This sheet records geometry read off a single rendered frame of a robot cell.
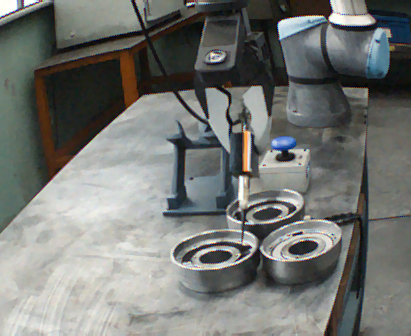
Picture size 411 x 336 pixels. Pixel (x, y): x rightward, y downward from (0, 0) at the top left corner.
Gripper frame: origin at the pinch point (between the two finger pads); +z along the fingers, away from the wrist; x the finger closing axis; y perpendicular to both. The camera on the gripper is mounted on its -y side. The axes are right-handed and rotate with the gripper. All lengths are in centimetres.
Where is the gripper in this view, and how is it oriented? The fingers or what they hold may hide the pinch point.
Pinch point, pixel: (244, 146)
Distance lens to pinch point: 86.2
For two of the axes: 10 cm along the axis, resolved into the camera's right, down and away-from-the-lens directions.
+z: 1.5, 9.2, 3.5
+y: 2.7, -3.8, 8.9
